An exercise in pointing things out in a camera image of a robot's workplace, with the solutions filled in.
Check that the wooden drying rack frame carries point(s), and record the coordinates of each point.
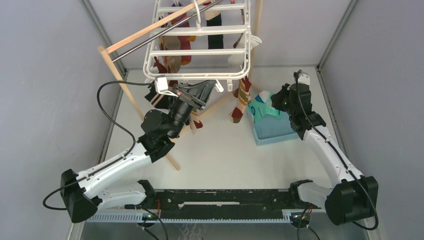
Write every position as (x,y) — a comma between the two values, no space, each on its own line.
(162,15)

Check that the black sock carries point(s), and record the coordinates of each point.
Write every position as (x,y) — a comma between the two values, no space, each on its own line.
(157,100)

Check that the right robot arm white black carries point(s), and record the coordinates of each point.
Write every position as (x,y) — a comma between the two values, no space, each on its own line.
(285,101)

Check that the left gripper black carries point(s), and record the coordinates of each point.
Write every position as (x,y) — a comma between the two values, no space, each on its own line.
(197,95)

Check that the red cuff tan sock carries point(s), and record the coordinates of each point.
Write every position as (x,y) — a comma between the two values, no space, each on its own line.
(173,63)

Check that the green white sock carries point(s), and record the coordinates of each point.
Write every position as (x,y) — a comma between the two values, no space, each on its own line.
(261,107)

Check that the white plastic sock hanger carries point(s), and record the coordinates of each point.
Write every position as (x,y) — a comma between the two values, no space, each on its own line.
(216,26)

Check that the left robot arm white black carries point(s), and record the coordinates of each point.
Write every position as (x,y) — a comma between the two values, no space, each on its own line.
(88,191)

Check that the blue plastic basket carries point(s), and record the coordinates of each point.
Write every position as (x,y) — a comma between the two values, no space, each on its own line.
(272,129)

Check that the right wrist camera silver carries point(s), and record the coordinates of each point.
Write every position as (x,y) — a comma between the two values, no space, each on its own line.
(301,77)

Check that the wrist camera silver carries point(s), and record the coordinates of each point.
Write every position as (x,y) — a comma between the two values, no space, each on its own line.
(162,86)
(301,77)

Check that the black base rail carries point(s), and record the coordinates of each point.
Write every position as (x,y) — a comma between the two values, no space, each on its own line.
(223,204)

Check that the striped brown green sock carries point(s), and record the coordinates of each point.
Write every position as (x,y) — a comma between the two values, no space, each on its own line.
(242,93)

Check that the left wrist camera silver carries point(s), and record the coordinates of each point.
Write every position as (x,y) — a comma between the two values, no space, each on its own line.
(162,86)

